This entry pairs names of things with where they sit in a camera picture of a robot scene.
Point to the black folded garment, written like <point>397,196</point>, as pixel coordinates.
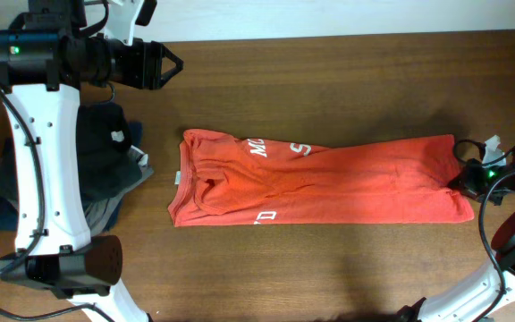
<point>103,143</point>

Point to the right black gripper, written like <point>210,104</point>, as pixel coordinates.
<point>468,179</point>

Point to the navy blue folded garment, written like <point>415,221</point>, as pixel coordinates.
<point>101,215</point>

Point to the red orange t-shirt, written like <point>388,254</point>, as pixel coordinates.
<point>224,180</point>

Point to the grey folded garment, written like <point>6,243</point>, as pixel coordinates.
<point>101,191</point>

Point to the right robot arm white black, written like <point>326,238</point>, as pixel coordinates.
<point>486,290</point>

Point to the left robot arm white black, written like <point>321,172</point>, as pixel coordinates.
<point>46,54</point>

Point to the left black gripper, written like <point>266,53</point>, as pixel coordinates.
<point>150,62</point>

